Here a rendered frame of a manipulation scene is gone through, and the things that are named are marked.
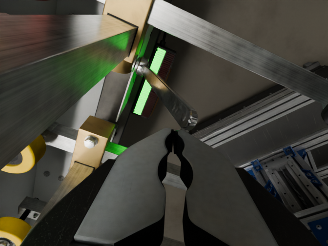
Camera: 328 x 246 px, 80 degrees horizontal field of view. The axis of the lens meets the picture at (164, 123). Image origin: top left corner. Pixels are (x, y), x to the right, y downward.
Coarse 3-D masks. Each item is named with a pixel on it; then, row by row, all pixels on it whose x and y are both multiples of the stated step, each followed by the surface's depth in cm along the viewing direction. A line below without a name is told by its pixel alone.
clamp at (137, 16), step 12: (108, 0) 22; (120, 0) 22; (132, 0) 22; (144, 0) 22; (108, 12) 23; (120, 12) 23; (132, 12) 23; (144, 12) 22; (132, 24) 23; (144, 24) 23; (144, 36) 28; (132, 48) 24; (132, 60) 25; (120, 72) 26
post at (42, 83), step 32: (0, 32) 7; (32, 32) 8; (64, 32) 10; (96, 32) 13; (128, 32) 19; (0, 64) 5; (32, 64) 6; (64, 64) 8; (96, 64) 13; (0, 96) 5; (32, 96) 7; (64, 96) 9; (0, 128) 6; (32, 128) 8; (0, 160) 6
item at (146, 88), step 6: (156, 54) 41; (162, 54) 41; (156, 60) 41; (156, 66) 42; (156, 72) 43; (144, 84) 44; (144, 90) 45; (144, 96) 45; (138, 102) 46; (144, 102) 46; (138, 108) 47
